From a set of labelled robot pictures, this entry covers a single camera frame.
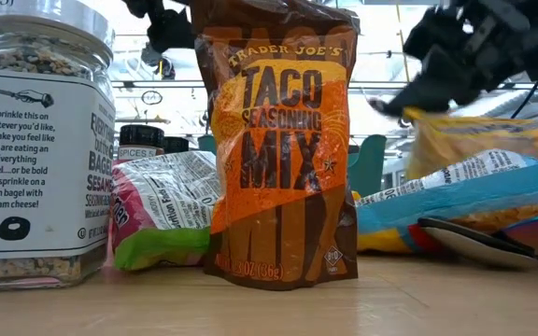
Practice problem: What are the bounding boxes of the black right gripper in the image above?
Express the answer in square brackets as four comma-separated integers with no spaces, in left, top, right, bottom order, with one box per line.
[369,0,538,118]

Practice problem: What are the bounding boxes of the yellow ramen noodle pack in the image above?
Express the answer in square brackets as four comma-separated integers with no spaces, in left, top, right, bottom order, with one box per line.
[403,106,538,182]

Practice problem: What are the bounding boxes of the blue ramen noodle pack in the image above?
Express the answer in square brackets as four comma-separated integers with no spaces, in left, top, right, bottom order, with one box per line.
[355,148,538,256]

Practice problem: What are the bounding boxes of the taco seasoning mix packet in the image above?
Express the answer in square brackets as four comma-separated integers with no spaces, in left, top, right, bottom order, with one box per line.
[191,0,361,291]

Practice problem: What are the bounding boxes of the dark metal spoon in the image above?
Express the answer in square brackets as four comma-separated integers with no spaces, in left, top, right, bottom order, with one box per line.
[417,217,538,271]

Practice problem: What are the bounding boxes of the purple label jar black lid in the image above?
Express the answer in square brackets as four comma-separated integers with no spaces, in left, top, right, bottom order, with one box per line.
[163,136,191,155]

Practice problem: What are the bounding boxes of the pink green snack pack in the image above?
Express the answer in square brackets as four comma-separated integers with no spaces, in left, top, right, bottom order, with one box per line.
[109,149,223,273]

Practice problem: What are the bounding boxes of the orange spice jar black lid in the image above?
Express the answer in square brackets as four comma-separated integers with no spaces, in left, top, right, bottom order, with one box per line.
[117,124,166,163]

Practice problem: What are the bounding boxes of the teal plastic bin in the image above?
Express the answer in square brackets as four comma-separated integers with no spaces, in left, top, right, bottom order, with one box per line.
[197,133,389,198]

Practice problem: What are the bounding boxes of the long horizontal ceiling bar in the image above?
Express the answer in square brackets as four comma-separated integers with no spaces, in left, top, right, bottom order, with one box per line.
[109,79,538,91]

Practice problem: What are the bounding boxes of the bagel seasoning jar white lid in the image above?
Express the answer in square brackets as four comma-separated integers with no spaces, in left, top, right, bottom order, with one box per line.
[0,0,117,294]

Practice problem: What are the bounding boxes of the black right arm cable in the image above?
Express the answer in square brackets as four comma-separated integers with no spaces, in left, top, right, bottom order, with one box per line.
[511,78,538,120]

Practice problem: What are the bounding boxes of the ceiling cable reel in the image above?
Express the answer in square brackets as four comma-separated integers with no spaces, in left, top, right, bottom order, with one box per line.
[140,44,177,80]

